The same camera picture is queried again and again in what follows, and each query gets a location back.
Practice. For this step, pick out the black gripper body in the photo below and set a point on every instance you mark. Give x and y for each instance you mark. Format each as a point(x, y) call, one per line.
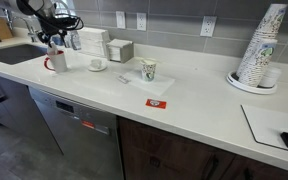
point(44, 36)

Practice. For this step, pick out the white paper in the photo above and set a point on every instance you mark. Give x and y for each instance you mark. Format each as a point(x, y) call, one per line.
point(52, 50)

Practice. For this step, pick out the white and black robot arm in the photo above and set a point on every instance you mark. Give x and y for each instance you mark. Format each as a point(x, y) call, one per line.
point(34, 6)

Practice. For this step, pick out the white and red mug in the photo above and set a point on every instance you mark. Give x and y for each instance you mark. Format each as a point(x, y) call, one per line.
point(59, 61)

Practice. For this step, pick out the small white espresso cup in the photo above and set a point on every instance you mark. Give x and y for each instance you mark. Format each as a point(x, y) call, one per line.
point(96, 63)

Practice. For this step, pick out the patterned disposable cup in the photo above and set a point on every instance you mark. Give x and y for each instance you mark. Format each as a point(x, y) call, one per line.
point(148, 70)

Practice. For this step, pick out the short patterned cup stack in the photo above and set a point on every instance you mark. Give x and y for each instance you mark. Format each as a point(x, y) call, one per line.
point(259, 63)

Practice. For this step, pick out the chrome faucet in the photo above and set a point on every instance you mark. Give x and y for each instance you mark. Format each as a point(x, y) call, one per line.
point(29, 28)

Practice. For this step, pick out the clear soap dispenser bottle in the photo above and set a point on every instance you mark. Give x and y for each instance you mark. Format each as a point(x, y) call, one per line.
point(66, 40)

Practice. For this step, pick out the grey kitchen sink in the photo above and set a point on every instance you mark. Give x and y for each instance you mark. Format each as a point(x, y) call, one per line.
point(14, 53)

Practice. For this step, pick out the wooden cutting board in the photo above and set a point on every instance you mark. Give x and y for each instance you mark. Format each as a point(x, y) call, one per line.
point(0, 28)

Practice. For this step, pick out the white paper towel stack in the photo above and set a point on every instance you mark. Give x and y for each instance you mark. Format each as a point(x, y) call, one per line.
point(92, 41)

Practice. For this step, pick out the white saucer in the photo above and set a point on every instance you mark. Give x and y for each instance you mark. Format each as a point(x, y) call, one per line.
point(97, 69)

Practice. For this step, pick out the metal napkin dispenser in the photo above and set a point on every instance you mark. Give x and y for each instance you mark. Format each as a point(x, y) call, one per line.
point(120, 50)

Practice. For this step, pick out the dark cabinet under sink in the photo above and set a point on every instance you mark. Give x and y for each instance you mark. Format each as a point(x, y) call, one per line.
point(14, 113)

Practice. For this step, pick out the red label on dishwasher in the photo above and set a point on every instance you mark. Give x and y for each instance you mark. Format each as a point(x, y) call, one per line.
point(88, 124)

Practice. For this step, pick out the stainless steel dishwasher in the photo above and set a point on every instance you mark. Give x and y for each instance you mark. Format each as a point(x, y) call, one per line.
point(77, 133)

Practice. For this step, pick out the white counter mat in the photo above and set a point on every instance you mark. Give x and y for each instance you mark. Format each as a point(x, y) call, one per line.
point(154, 86)

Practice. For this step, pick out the red sticker on counter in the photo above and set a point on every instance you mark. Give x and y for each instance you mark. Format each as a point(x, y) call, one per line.
point(156, 103)

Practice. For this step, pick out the dark wood cabinet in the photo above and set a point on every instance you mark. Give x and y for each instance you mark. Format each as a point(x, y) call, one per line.
point(184, 156)

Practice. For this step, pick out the round white tray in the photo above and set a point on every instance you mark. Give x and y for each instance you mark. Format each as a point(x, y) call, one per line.
point(247, 88)

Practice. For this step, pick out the white lid stack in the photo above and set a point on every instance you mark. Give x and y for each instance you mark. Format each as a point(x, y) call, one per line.
point(271, 77)

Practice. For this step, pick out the white mat with dark edge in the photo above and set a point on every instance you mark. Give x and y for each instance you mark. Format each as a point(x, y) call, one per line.
point(267, 125)

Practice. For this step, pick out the white wall switch plate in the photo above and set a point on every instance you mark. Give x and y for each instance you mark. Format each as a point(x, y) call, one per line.
point(120, 19)

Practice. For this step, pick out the white wall outlet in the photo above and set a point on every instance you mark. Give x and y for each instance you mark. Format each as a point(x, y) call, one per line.
point(141, 21)
point(208, 26)

